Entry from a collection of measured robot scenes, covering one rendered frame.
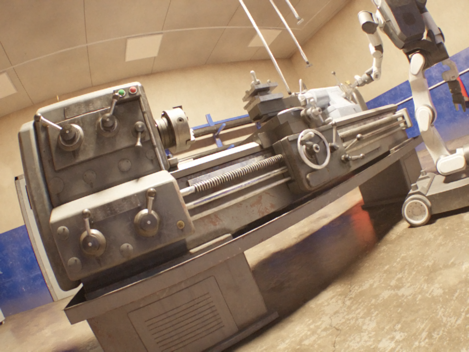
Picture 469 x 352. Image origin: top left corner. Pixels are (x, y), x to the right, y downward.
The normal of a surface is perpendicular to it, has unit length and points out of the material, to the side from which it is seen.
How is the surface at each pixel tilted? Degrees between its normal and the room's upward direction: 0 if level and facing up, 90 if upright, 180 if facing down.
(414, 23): 106
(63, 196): 90
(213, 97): 90
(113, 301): 90
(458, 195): 90
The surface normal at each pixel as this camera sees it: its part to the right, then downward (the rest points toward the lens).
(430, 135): -0.62, 0.65
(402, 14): -0.26, 0.35
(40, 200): 0.40, -0.21
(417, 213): -0.76, 0.27
